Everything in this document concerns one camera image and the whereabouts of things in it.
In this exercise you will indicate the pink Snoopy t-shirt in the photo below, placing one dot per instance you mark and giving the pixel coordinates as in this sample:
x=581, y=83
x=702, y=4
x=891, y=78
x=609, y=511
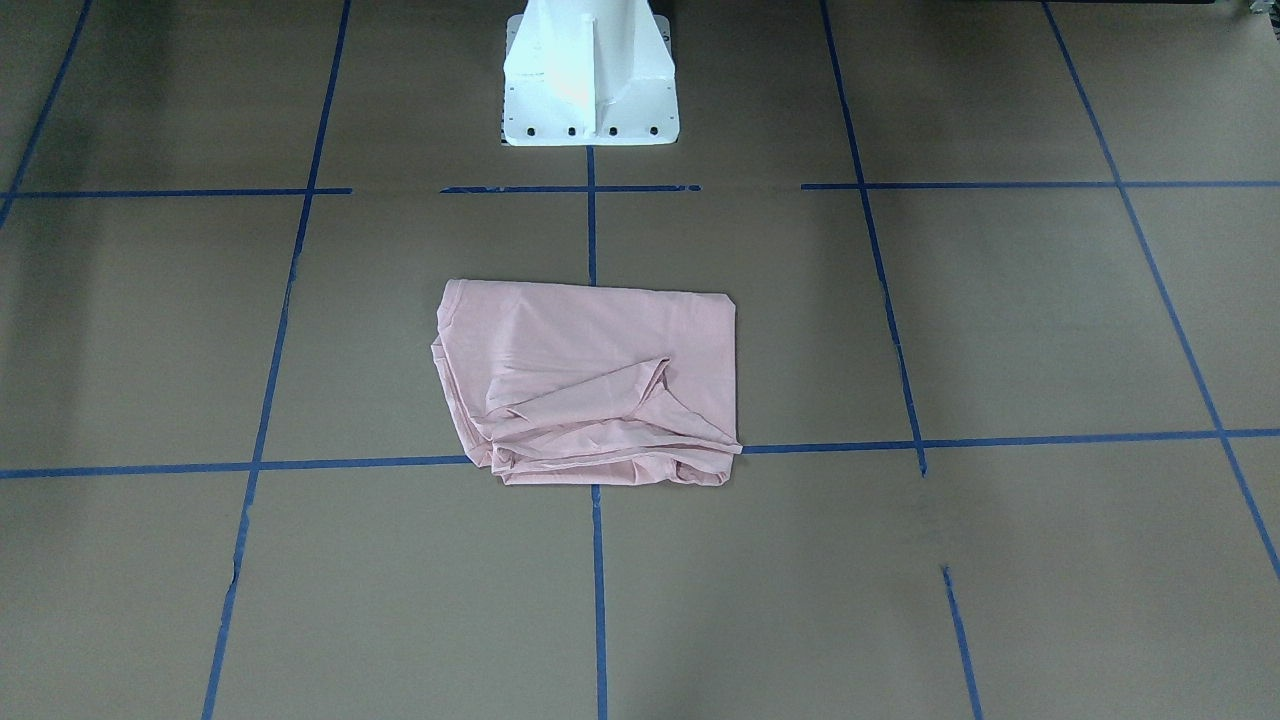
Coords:
x=566, y=385

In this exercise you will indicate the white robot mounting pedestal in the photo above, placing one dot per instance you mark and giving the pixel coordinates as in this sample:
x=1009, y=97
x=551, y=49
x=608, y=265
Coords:
x=589, y=73

